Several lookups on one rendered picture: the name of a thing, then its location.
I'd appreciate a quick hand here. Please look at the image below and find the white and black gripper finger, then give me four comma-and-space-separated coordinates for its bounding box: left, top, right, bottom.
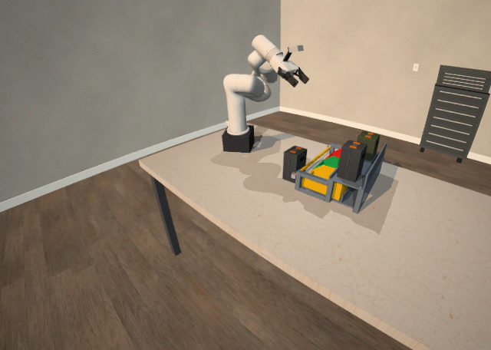
293, 67, 309, 84
277, 67, 298, 88

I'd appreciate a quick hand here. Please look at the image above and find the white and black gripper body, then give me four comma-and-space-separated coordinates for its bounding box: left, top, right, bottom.
269, 51, 298, 77

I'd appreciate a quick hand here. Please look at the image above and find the red bin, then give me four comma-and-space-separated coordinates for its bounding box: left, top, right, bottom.
326, 149, 341, 158

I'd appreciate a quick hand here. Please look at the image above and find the yellow open bin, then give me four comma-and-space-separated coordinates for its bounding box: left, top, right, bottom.
302, 165, 348, 200

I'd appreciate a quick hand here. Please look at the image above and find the grey metal shelf rack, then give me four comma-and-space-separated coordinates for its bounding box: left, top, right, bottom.
292, 142, 387, 213

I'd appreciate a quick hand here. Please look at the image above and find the green open bin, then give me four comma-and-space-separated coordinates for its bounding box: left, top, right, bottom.
313, 156, 340, 169

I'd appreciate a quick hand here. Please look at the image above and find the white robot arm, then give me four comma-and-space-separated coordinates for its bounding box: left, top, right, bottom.
223, 35, 304, 135

